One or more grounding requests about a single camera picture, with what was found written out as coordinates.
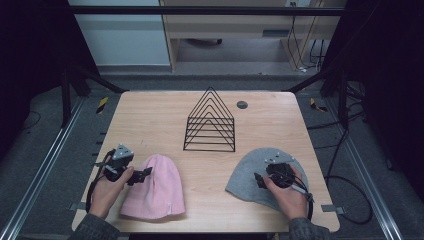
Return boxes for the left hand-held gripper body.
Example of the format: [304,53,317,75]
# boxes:
[94,143,135,183]

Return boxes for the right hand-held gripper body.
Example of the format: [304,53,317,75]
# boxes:
[264,153,296,190]

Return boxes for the grey knit beanie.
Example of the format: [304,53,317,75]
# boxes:
[225,147,309,213]

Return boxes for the pink knit beanie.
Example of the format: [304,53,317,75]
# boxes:
[119,153,186,221]

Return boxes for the black wire triangle rack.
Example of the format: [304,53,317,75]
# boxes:
[182,86,237,153]

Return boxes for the person's right hand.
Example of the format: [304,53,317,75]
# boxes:
[263,165,309,221]

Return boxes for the person's left hand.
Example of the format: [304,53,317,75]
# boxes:
[88,166,135,220]

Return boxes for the white cabinet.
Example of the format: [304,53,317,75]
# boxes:
[68,0,171,67]

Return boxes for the left hand-held gripper cable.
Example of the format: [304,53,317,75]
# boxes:
[85,149,116,214]

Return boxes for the hand-held gripper cable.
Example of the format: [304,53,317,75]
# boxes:
[85,149,116,214]
[283,170,315,222]

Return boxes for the right hand-held gripper cable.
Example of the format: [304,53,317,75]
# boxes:
[283,170,315,222]

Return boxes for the yellow-handled tool left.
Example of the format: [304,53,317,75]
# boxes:
[96,96,110,115]

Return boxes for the yellow-handled tool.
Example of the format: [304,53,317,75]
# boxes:
[309,97,328,113]
[96,96,110,115]

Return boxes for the yellow-handled tool right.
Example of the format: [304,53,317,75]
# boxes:
[309,97,328,113]

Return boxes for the aluminium floor rail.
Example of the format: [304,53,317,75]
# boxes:
[0,96,86,240]
[324,96,405,240]

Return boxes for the black frame stand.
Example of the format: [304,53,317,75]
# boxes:
[283,65,350,130]
[60,62,130,130]

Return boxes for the thin black floor cable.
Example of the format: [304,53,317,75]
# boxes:
[19,109,43,132]

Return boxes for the hanging black cables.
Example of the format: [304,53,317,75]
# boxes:
[287,1,326,73]

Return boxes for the black frame crossbar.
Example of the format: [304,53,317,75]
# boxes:
[68,5,346,17]

